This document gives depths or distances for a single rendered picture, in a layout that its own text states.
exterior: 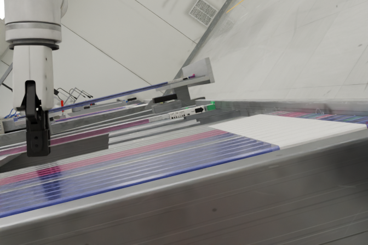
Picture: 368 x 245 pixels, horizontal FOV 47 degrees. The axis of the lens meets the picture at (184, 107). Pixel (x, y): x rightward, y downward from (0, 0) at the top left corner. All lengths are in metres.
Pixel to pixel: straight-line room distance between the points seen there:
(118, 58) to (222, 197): 8.14
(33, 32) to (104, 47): 7.70
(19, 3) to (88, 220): 0.51
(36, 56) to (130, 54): 7.71
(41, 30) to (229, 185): 0.50
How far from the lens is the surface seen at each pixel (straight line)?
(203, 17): 8.66
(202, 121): 0.59
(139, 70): 8.34
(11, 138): 1.71
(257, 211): 0.23
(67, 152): 0.90
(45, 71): 0.67
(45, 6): 0.69
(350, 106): 0.34
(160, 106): 0.90
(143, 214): 0.22
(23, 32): 0.68
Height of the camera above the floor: 0.88
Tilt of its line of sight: 9 degrees down
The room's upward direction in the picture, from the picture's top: 56 degrees counter-clockwise
